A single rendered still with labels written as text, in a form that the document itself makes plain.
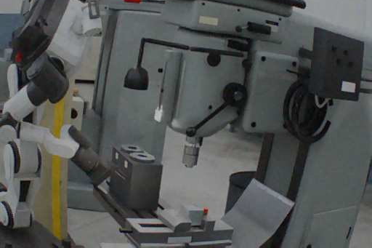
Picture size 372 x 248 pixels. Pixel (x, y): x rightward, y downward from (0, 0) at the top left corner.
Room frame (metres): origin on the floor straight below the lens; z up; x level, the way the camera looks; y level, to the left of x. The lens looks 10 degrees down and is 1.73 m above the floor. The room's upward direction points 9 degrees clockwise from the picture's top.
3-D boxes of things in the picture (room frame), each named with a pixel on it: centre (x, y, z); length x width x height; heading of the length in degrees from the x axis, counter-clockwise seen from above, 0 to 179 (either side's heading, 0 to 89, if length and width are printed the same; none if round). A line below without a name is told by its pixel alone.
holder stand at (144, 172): (2.23, 0.15, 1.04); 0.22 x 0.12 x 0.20; 27
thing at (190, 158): (1.93, -0.04, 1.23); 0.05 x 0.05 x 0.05
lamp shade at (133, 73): (1.80, 0.15, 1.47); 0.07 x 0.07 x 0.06
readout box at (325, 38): (1.77, -0.46, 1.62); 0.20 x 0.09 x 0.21; 117
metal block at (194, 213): (1.87, -0.07, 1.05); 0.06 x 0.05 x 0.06; 27
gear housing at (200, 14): (1.95, -0.08, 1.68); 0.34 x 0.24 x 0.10; 117
